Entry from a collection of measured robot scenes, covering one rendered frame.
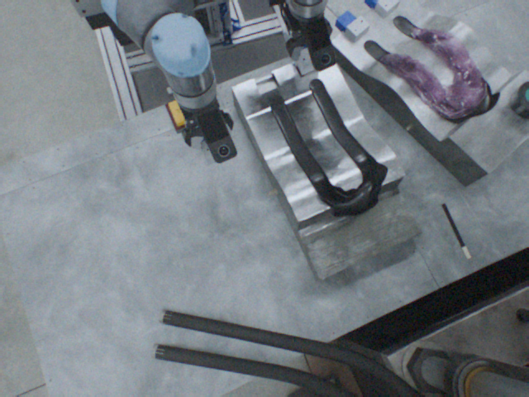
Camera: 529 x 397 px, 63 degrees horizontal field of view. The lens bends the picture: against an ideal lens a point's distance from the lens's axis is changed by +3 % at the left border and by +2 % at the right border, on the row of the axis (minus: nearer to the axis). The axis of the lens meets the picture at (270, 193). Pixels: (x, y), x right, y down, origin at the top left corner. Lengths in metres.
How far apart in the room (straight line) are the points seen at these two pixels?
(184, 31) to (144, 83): 1.28
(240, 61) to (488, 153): 1.15
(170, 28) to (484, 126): 0.75
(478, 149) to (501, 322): 0.40
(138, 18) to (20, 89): 1.68
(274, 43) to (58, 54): 1.04
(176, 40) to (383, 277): 0.71
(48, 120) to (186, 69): 1.62
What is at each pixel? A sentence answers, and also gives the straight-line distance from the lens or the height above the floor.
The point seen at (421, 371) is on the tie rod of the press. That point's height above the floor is 0.83.
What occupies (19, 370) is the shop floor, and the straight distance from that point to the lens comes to 2.05.
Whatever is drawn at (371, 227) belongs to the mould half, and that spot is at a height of 0.86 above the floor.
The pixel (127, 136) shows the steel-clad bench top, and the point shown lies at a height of 0.80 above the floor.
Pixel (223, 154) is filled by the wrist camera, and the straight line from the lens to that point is 0.78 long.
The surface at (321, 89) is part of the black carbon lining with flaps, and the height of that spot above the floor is 0.88.
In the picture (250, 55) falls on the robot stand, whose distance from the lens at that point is 1.91.
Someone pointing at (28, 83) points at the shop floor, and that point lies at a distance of 2.33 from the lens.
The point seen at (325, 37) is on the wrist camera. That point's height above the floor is 1.09.
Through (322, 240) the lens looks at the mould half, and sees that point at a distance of 0.97.
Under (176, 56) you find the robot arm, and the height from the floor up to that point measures 1.30.
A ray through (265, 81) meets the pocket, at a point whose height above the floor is 0.86.
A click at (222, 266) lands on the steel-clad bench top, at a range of 1.02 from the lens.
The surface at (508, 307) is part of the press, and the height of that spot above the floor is 0.78.
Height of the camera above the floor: 1.81
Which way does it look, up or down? 75 degrees down
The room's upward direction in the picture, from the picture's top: 4 degrees clockwise
